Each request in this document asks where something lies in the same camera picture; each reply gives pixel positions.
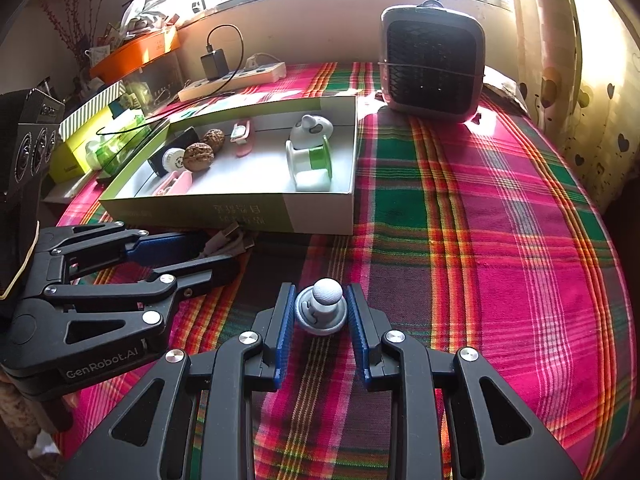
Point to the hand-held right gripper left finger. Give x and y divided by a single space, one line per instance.
282 340

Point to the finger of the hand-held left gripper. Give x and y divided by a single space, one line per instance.
162 249
205 272

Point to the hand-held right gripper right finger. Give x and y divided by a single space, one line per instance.
360 335

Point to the small white ball-top knob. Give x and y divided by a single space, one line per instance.
320 310

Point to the large brown walnut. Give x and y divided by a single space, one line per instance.
197 156

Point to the black perforated remote device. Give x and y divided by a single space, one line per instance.
187 136

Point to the small brown walnut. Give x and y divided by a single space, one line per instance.
214 140

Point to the green and white cardboard box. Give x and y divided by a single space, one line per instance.
310 212

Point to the pink clip with white dish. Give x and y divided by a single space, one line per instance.
242 135

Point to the green and white spool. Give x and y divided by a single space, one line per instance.
312 165

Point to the grey white round panda device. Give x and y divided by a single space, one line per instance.
312 130

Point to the green bottle pack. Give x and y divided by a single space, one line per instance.
117 140

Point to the yellow-green box striped lid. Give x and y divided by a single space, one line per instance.
80 125

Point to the white power strip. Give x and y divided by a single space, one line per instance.
245 80

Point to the black charger plug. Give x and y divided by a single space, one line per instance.
215 64

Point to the orange plastic tray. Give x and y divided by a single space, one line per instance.
135 55

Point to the white plug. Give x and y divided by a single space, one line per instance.
260 61

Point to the pile of papers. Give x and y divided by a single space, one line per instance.
140 15

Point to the red flower branches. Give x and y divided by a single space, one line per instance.
65 25

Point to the grey desktop air cooler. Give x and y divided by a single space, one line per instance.
432 60

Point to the white cloth bundle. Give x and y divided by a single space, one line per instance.
505 87

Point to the heart print curtain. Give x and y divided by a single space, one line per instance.
580 85

